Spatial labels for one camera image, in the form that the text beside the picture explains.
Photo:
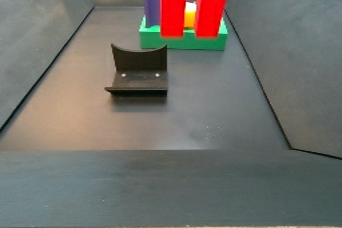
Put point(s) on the green peg board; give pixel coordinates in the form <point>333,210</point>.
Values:
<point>189,42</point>

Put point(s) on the yellow rounded block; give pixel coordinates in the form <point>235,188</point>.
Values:
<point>190,11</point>

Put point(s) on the purple arch block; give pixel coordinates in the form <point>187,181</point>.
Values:
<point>152,12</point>

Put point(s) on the black curved holder bracket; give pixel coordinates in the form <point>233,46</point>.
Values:
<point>140,71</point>

